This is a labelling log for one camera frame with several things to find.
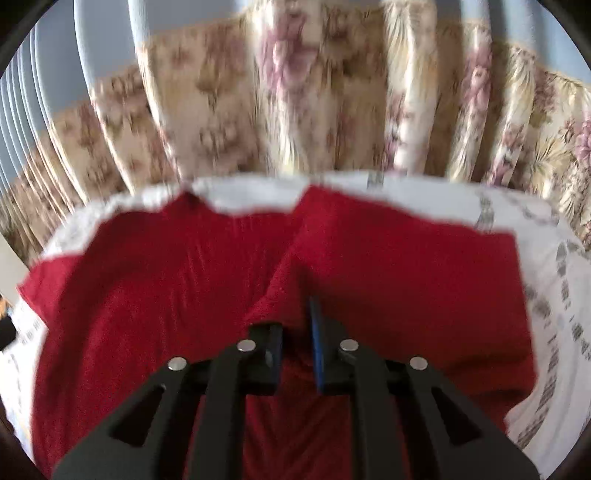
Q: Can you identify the beige board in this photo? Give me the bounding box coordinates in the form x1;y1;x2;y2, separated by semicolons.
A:
0;236;29;304

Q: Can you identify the patterned bed sheet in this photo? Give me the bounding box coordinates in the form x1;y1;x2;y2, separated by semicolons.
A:
1;172;590;479

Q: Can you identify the blue floral curtain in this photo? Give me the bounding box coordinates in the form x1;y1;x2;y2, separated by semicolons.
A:
1;1;590;264

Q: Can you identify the red knitted sweater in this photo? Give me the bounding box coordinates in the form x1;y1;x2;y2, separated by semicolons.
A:
20;187;536;474

